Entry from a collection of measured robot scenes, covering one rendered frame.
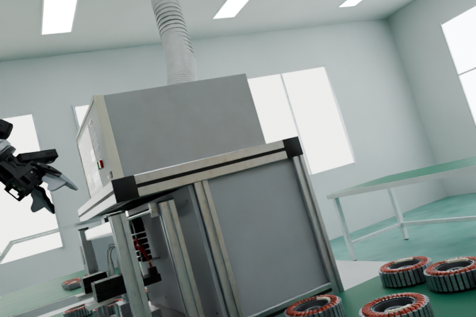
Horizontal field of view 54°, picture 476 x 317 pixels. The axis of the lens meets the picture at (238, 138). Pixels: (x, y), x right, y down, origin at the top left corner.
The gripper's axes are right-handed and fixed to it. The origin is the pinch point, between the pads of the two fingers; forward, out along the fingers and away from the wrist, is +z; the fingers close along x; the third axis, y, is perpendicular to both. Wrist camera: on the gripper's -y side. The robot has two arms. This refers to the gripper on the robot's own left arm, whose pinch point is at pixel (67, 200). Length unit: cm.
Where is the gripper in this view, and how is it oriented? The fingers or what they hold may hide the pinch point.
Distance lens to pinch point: 135.0
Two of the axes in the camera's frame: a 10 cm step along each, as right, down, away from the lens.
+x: 6.4, -5.2, -5.6
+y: -2.8, 5.2, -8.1
